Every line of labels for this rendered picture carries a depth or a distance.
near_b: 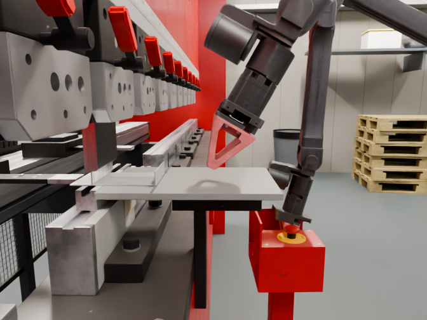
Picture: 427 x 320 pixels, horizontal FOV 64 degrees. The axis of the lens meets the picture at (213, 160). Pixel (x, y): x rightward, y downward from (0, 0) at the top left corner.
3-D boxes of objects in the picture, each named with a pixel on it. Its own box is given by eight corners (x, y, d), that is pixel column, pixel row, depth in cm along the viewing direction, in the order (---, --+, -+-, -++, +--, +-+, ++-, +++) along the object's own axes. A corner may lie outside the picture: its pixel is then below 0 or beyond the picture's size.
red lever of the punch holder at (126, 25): (130, 2, 40) (145, 63, 49) (96, 2, 40) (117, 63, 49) (128, 12, 39) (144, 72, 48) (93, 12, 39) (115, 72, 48)
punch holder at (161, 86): (159, 111, 84) (157, 41, 81) (125, 111, 84) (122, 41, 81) (168, 109, 98) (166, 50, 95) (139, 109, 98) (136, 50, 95)
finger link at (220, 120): (189, 159, 48) (222, 101, 47) (192, 152, 55) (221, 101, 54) (230, 182, 49) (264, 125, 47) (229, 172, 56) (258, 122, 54)
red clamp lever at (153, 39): (159, 33, 60) (166, 73, 68) (136, 33, 60) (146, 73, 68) (158, 40, 59) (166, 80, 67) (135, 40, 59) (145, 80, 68)
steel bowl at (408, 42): (423, 51, 453) (424, 41, 451) (437, 47, 419) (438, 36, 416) (395, 51, 457) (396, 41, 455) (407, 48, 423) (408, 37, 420)
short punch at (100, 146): (98, 184, 51) (94, 120, 49) (85, 184, 51) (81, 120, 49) (117, 170, 61) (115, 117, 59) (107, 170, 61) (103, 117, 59)
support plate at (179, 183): (283, 200, 47) (283, 193, 47) (94, 199, 47) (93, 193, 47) (265, 172, 65) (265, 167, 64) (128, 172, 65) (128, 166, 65)
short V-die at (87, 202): (96, 210, 49) (95, 190, 48) (76, 210, 49) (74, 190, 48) (131, 178, 69) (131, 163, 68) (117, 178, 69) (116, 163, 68)
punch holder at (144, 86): (142, 115, 64) (138, 23, 61) (96, 115, 64) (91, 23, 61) (155, 112, 79) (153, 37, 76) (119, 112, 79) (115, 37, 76)
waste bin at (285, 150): (305, 174, 509) (307, 129, 497) (314, 183, 457) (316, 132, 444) (269, 173, 511) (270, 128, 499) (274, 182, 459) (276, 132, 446)
